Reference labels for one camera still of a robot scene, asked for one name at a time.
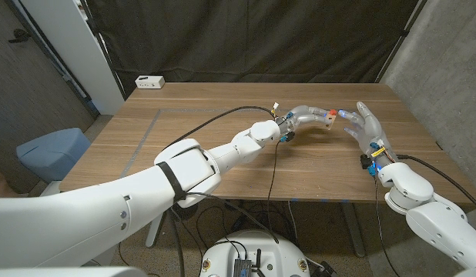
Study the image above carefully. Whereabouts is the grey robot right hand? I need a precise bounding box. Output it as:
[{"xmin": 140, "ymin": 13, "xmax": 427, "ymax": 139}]
[{"xmin": 337, "ymin": 101, "xmax": 397, "ymax": 169}]

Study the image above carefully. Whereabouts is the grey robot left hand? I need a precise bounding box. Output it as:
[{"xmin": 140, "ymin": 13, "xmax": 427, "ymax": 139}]
[{"xmin": 277, "ymin": 105, "xmax": 333, "ymax": 136}]

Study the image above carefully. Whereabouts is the black backdrop curtain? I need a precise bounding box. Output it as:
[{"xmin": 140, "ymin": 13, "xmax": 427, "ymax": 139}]
[{"xmin": 85, "ymin": 0, "xmax": 430, "ymax": 97}]

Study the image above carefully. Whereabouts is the grey table leg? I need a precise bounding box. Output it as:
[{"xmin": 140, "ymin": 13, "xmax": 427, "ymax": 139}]
[
  {"xmin": 340, "ymin": 202, "xmax": 367, "ymax": 258},
  {"xmin": 145, "ymin": 213, "xmax": 165, "ymax": 249}
]

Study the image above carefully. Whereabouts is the black backdrop stand pole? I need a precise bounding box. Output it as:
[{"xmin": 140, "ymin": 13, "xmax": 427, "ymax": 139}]
[
  {"xmin": 375, "ymin": 0, "xmax": 430, "ymax": 83},
  {"xmin": 79, "ymin": 0, "xmax": 128, "ymax": 101}
]

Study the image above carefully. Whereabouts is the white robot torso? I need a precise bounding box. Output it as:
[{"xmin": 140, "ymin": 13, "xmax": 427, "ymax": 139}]
[{"xmin": 199, "ymin": 229, "xmax": 311, "ymax": 277}]

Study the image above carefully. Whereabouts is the round black floor fan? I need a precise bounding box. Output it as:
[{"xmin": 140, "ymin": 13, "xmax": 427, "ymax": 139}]
[{"xmin": 178, "ymin": 202, "xmax": 199, "ymax": 222}]

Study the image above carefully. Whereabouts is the black antenna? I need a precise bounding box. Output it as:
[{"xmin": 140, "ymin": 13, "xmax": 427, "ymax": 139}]
[{"xmin": 251, "ymin": 249, "xmax": 264, "ymax": 277}]

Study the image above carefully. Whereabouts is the white power strip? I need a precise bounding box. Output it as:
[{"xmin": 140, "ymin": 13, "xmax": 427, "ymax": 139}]
[{"xmin": 134, "ymin": 75, "xmax": 166, "ymax": 90}]

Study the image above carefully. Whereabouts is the grey electronics box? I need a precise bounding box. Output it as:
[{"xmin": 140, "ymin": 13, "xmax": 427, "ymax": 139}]
[{"xmin": 233, "ymin": 258, "xmax": 253, "ymax": 277}]

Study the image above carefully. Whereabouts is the blue-grey stool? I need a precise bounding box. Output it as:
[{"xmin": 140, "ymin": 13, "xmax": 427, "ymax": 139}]
[{"xmin": 16, "ymin": 127, "xmax": 92, "ymax": 184}]

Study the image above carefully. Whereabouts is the person's bare leg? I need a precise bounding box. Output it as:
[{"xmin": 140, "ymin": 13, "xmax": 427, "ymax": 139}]
[{"xmin": 0, "ymin": 169, "xmax": 22, "ymax": 198}]

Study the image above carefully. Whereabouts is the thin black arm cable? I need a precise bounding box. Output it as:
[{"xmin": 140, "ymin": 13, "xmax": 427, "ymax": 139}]
[
  {"xmin": 187, "ymin": 141, "xmax": 281, "ymax": 244},
  {"xmin": 373, "ymin": 175, "xmax": 403, "ymax": 277}
]

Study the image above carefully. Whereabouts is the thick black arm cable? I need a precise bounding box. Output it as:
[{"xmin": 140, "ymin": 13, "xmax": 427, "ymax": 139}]
[
  {"xmin": 395, "ymin": 154, "xmax": 476, "ymax": 215},
  {"xmin": 160, "ymin": 105, "xmax": 277, "ymax": 277}
]

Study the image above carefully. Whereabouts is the white floor cable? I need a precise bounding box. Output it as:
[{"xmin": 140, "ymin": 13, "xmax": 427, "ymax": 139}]
[{"xmin": 287, "ymin": 200, "xmax": 300, "ymax": 242}]

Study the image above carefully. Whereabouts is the black floor cable loop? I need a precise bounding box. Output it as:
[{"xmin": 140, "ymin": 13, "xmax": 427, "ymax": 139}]
[{"xmin": 195, "ymin": 199, "xmax": 297, "ymax": 251}]

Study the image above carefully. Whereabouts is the black door handle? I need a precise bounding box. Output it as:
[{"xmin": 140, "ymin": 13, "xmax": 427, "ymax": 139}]
[{"xmin": 7, "ymin": 28, "xmax": 30, "ymax": 43}]

